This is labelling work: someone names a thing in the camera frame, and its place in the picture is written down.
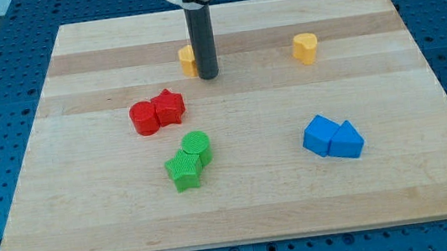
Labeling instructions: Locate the red star block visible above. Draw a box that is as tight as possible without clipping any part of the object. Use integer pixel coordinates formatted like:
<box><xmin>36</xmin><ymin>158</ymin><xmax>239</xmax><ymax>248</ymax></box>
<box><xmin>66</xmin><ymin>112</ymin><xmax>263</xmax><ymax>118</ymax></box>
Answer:
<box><xmin>151</xmin><ymin>89</ymin><xmax>185</xmax><ymax>127</ymax></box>

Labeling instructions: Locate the wooden board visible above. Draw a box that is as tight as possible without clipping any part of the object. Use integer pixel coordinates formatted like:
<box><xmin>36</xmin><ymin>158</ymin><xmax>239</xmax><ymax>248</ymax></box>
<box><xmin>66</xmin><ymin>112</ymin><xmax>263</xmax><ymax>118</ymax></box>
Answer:
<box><xmin>0</xmin><ymin>0</ymin><xmax>447</xmax><ymax>251</ymax></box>

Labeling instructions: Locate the green star block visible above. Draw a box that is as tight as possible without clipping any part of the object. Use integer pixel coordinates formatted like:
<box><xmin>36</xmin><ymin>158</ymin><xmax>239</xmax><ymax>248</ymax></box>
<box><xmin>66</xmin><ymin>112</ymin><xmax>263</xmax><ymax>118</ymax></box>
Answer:
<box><xmin>164</xmin><ymin>149</ymin><xmax>203</xmax><ymax>193</ymax></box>

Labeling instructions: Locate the green cylinder block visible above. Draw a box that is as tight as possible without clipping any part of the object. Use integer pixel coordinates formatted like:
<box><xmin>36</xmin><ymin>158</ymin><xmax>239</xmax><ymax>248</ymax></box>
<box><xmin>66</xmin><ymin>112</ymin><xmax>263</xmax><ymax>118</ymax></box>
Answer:
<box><xmin>181</xmin><ymin>130</ymin><xmax>214</xmax><ymax>166</ymax></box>

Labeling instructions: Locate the blue cube block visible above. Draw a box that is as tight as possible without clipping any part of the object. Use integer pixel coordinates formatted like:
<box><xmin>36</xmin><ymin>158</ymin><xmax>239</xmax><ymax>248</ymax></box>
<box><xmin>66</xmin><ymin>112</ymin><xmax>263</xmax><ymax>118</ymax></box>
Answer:
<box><xmin>302</xmin><ymin>115</ymin><xmax>340</xmax><ymax>157</ymax></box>

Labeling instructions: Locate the yellow hexagon block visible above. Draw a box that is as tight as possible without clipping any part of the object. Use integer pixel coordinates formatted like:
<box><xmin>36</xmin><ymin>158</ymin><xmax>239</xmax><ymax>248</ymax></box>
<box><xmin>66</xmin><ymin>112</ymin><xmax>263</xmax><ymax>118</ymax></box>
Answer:
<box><xmin>178</xmin><ymin>45</ymin><xmax>198</xmax><ymax>77</ymax></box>

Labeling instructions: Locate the blue triangle block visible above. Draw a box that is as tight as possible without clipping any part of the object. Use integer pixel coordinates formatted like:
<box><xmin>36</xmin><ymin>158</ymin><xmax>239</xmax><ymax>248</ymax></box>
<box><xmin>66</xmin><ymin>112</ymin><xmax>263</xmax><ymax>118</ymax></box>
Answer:
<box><xmin>328</xmin><ymin>121</ymin><xmax>365</xmax><ymax>159</ymax></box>

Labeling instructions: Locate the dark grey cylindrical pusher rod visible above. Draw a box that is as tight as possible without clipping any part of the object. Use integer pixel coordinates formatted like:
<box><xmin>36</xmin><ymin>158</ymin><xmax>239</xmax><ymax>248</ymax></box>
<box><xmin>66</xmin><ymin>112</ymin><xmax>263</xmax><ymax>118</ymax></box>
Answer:
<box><xmin>185</xmin><ymin>5</ymin><xmax>219</xmax><ymax>80</ymax></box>

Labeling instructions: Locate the red cylinder block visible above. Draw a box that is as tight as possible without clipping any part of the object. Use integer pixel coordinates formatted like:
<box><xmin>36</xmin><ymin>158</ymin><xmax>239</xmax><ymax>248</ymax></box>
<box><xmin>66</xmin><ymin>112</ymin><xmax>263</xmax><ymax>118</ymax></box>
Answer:
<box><xmin>129</xmin><ymin>101</ymin><xmax>160</xmax><ymax>136</ymax></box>

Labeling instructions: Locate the yellow heart block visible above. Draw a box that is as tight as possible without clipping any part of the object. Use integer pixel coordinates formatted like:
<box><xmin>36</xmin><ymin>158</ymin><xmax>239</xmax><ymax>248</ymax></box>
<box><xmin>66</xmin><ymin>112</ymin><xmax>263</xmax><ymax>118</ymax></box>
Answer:
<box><xmin>292</xmin><ymin>33</ymin><xmax>318</xmax><ymax>65</ymax></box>

